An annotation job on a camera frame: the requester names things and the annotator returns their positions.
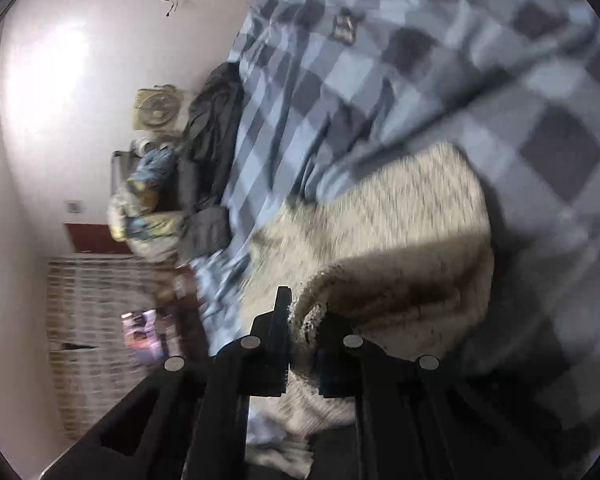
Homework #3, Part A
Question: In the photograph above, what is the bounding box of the black jacket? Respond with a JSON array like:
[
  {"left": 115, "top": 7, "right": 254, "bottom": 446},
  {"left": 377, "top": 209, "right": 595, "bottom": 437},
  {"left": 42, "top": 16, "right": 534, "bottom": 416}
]
[{"left": 176, "top": 62, "right": 247, "bottom": 267}]

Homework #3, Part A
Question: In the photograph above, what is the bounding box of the cream checked shirt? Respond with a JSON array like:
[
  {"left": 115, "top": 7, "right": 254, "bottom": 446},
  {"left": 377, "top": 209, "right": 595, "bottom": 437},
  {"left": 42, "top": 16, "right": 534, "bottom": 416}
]
[{"left": 240, "top": 142, "right": 496, "bottom": 480}]

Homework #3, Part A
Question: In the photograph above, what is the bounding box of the light blue cloth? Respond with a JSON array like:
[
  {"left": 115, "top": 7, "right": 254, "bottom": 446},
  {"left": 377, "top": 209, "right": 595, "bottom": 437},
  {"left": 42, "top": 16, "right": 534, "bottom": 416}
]
[{"left": 129, "top": 147, "right": 178, "bottom": 186}]

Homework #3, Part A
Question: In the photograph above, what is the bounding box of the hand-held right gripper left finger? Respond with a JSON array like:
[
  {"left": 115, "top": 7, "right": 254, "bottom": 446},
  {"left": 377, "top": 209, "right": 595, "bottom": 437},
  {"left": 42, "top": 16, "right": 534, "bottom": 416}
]
[{"left": 45, "top": 285, "right": 293, "bottom": 480}]

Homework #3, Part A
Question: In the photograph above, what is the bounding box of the blue patterned cloth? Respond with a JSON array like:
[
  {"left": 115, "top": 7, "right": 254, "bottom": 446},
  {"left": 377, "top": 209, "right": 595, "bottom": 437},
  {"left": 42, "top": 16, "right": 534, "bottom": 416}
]
[{"left": 190, "top": 250, "right": 261, "bottom": 356}]

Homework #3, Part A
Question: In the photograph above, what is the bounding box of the small dark cloth item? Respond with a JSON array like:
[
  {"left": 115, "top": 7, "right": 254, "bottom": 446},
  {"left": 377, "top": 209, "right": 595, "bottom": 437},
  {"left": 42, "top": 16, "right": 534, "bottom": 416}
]
[{"left": 330, "top": 6, "right": 365, "bottom": 45}]

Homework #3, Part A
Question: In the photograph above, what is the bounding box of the blue grey checked blanket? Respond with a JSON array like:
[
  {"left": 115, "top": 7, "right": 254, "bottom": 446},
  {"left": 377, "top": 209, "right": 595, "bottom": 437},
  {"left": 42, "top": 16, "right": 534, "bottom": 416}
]
[{"left": 190, "top": 0, "right": 600, "bottom": 480}]

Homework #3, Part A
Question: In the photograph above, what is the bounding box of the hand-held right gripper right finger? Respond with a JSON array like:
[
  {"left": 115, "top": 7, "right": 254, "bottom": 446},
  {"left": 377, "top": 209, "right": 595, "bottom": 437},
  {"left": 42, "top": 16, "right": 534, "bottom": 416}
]
[{"left": 317, "top": 310, "right": 563, "bottom": 480}]

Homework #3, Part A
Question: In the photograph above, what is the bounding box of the beige box fan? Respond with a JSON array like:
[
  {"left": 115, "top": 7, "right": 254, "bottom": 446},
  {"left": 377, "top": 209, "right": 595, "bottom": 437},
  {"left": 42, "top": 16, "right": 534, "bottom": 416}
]
[{"left": 132, "top": 85, "right": 184, "bottom": 132}]

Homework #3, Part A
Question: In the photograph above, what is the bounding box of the metal clothes rack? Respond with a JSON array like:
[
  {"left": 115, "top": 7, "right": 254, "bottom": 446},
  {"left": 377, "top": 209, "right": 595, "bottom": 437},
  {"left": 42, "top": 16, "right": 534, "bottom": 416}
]
[{"left": 110, "top": 149, "right": 131, "bottom": 197}]

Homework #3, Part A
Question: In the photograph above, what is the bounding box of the red-brown door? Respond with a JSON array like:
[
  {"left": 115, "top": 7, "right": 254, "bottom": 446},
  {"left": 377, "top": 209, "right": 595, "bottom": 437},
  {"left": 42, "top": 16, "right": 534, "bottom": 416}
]
[{"left": 64, "top": 222, "right": 133, "bottom": 256}]

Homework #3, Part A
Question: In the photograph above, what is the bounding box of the pink purple packet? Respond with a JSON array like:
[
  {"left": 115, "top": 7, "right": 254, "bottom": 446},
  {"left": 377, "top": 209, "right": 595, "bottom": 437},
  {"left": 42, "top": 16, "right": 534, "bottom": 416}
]
[{"left": 121, "top": 309, "right": 167, "bottom": 367}]

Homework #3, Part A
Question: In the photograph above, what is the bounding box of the pile of striped clothes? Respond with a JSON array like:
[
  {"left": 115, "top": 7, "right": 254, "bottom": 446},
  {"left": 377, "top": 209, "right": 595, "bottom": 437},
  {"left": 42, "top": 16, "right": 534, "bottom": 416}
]
[{"left": 106, "top": 180, "right": 192, "bottom": 262}]

